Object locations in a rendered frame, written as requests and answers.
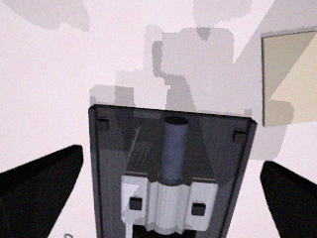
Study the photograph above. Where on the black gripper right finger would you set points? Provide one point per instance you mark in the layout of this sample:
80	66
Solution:
291	200

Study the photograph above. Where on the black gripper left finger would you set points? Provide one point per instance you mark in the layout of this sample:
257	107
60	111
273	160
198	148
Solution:
33	195

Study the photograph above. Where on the beige flat rectangular plate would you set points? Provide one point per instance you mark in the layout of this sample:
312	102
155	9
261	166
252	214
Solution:
289	66

